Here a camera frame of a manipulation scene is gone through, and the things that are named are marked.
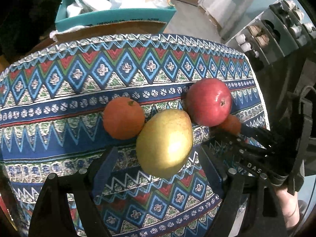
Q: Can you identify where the dark orange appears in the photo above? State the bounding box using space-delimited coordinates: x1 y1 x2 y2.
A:
217 115 242 136

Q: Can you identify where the yellow green pear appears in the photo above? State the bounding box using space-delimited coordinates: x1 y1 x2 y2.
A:
135 109 193 178

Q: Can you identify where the right hand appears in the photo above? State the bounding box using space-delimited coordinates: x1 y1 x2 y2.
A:
275 187 300 229

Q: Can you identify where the large red apple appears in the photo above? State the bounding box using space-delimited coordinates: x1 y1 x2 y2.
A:
185 78 232 127

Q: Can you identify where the orange on tablecloth left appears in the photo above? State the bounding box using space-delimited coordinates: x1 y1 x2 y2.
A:
103 97 145 140

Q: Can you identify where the white shoe rack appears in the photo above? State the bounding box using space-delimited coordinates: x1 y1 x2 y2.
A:
226 0 315 70

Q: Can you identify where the patterned blue tablecloth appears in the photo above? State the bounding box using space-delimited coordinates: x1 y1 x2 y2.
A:
1 34 269 236

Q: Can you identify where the teal plastic crate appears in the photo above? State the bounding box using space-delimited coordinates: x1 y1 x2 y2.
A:
55 0 176 32

